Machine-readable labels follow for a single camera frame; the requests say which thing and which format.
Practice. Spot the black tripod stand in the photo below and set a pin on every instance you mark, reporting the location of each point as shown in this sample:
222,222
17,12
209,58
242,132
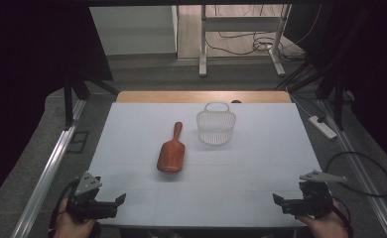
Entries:
338,99

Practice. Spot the person's left hand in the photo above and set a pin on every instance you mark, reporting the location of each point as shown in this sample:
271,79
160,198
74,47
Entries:
70,228

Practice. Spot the wooden table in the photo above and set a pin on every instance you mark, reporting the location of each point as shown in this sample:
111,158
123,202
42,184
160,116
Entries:
168,96

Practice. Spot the black metal stand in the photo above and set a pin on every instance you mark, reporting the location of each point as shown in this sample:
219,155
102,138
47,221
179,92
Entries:
69,102

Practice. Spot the aluminium floor rail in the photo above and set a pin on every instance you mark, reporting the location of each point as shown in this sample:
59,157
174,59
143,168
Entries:
357,165
49,172

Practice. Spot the wooden hairbrush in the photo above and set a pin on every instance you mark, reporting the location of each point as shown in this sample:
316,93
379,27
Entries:
171,153

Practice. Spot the white desk frame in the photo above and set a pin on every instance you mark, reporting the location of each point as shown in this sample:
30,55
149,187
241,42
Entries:
241,23

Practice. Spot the white plastic basket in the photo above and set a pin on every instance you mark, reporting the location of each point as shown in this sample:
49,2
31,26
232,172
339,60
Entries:
215,127

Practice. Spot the white cabinet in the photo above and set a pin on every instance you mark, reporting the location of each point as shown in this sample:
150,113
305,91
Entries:
133,29

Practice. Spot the person's right hand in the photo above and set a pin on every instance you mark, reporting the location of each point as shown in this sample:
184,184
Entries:
325,228

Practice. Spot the white power strip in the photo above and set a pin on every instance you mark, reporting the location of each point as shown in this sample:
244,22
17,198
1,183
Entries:
323,129

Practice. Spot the white table cover board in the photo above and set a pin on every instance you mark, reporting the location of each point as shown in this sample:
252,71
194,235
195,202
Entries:
247,165

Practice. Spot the dark floor plate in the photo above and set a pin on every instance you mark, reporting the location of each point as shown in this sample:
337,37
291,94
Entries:
78,142

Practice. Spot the dark curtain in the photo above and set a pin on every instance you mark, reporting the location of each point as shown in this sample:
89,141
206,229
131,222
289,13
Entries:
23,82
380,66

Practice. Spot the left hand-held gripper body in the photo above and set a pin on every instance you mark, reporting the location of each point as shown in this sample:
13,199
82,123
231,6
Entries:
89,208

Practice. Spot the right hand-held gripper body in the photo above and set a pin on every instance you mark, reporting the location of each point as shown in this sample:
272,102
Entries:
314,198

